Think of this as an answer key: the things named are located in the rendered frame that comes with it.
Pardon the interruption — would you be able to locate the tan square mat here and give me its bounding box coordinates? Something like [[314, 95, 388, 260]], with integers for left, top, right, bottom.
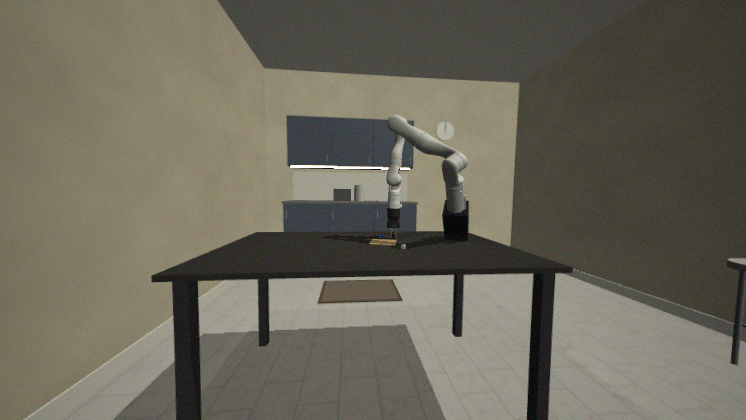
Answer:
[[369, 239, 397, 246]]

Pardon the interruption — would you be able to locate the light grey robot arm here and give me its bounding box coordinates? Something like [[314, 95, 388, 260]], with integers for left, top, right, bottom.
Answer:
[[386, 115, 468, 213]]

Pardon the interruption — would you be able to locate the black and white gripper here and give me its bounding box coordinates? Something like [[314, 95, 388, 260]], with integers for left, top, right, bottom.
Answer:
[[387, 200, 402, 238]]

